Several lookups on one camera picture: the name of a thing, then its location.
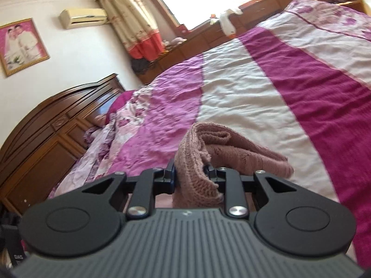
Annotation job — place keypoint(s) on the dark bag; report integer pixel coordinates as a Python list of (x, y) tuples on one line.
[(141, 65)]

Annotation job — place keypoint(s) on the magenta floral bedspread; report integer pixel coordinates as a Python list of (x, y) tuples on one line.
[(232, 92)]

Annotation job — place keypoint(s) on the wooden headboard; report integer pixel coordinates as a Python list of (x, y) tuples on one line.
[(43, 139)]

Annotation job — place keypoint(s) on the purple lace-trimmed pillow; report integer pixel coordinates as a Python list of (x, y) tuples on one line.
[(95, 156)]

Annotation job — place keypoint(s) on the pink knitted scarf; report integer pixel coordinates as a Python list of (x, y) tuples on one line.
[(197, 156)]

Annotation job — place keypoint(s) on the long wooden cabinet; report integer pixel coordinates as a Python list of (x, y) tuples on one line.
[(188, 46)]

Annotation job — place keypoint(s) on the wall air conditioner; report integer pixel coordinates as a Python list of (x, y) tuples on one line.
[(82, 17)]

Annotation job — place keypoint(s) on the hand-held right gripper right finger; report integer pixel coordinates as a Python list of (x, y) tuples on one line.
[(213, 176)]

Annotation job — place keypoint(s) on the framed wedding photo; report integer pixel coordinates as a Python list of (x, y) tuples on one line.
[(21, 46)]

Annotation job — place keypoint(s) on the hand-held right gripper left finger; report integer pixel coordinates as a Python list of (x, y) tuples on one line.
[(171, 176)]

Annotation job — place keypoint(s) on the black box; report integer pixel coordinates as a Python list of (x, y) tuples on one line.
[(14, 243)]

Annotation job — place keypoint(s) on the cream and red curtain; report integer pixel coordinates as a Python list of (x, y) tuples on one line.
[(136, 20)]

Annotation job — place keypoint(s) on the pink pillow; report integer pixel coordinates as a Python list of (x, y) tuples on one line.
[(101, 119)]

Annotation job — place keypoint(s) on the white cloth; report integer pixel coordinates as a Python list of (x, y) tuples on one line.
[(227, 20)]

